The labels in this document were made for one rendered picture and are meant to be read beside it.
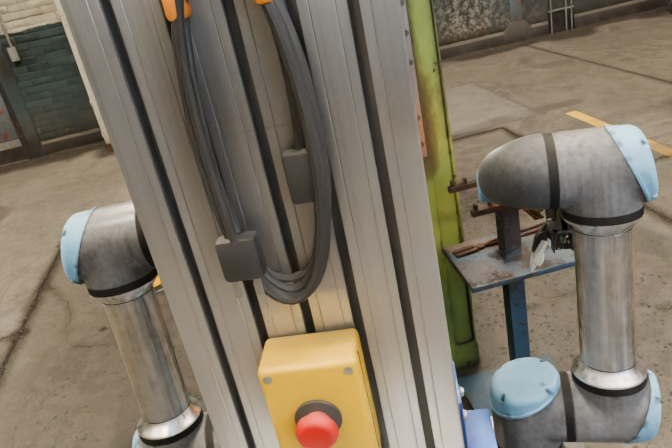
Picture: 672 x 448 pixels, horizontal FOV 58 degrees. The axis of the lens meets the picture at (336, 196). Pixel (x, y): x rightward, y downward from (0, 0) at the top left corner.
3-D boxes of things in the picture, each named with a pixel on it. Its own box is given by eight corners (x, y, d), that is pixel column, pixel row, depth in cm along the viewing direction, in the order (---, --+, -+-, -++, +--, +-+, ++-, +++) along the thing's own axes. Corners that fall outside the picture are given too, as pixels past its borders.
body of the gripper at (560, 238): (552, 256, 141) (549, 210, 136) (543, 238, 149) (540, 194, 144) (586, 251, 140) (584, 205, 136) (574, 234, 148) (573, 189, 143)
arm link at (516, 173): (474, 216, 89) (480, 212, 136) (552, 209, 86) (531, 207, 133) (466, 137, 89) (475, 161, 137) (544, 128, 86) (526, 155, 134)
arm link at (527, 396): (491, 408, 115) (485, 352, 110) (566, 408, 112) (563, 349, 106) (494, 460, 104) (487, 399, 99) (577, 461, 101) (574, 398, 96)
